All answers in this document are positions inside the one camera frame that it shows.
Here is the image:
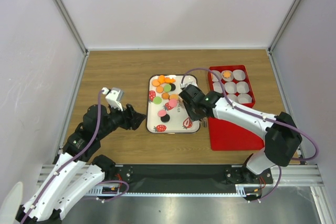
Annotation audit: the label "green cookie lower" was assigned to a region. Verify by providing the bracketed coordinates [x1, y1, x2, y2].
[153, 96, 162, 105]

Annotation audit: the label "orange fish cookie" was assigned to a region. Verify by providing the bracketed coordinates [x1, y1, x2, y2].
[164, 77, 176, 83]

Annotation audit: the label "round waffle cookie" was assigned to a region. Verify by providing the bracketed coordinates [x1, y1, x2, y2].
[169, 94, 179, 100]

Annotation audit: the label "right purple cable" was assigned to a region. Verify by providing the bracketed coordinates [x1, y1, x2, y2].
[181, 67, 318, 201]

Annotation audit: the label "purple cable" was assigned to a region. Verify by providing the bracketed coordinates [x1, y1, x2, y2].
[19, 90, 130, 223]
[181, 67, 318, 201]

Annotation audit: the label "right cable duct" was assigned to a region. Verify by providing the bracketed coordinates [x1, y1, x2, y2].
[235, 184, 277, 197]

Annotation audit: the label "red box lid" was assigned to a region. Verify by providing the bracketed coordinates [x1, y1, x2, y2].
[208, 118, 265, 151]

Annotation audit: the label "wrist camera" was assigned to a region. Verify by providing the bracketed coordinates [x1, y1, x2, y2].
[102, 87, 124, 111]
[180, 81, 198, 90]

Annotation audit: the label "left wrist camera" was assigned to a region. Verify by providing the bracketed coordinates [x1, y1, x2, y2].
[102, 87, 124, 111]

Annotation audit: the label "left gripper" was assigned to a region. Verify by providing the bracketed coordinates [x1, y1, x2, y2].
[97, 101, 146, 139]

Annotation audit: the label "green cookie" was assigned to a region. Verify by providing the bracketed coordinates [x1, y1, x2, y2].
[163, 84, 172, 92]
[153, 96, 162, 105]

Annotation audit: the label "metal serving tongs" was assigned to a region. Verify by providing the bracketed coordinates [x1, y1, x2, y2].
[199, 118, 208, 128]

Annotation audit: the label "orange flower cookie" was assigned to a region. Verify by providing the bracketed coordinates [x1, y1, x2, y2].
[222, 71, 232, 79]

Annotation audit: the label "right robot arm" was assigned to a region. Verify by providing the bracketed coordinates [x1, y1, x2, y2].
[179, 84, 302, 183]

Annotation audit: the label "left cable duct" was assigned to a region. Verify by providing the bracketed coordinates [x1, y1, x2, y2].
[85, 183, 121, 197]

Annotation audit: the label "red cookie box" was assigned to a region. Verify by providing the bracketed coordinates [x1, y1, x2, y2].
[208, 65, 256, 108]

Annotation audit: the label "green cookie upper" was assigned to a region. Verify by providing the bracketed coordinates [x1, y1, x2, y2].
[163, 84, 172, 92]

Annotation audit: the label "white paper cup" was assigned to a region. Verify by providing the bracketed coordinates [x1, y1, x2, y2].
[227, 94, 239, 103]
[221, 70, 234, 82]
[236, 81, 250, 94]
[224, 81, 237, 94]
[213, 82, 223, 93]
[237, 93, 253, 104]
[211, 70, 222, 82]
[233, 69, 246, 81]

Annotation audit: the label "white strawberry tray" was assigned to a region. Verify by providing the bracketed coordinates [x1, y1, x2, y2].
[146, 74, 200, 134]

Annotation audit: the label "plain orange round cookie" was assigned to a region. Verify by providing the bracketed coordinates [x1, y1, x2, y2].
[156, 86, 164, 93]

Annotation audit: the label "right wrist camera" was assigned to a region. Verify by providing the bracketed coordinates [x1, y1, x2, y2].
[180, 81, 198, 90]

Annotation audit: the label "waffle cookie top left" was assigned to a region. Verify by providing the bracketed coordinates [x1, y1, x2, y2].
[152, 79, 161, 87]

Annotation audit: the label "pink cookie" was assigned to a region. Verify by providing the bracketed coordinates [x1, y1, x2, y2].
[169, 99, 179, 108]
[158, 110, 166, 117]

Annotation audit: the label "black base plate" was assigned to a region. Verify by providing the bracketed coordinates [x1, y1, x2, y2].
[107, 164, 273, 194]

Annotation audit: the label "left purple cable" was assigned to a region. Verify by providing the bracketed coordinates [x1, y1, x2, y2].
[19, 90, 130, 223]

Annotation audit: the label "cable duct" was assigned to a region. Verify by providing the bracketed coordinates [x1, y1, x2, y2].
[85, 183, 121, 197]
[235, 184, 277, 197]

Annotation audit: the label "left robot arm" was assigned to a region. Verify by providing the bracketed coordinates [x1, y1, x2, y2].
[16, 104, 146, 223]

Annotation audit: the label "orange swirl cookie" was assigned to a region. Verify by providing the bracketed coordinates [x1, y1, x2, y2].
[162, 92, 170, 100]

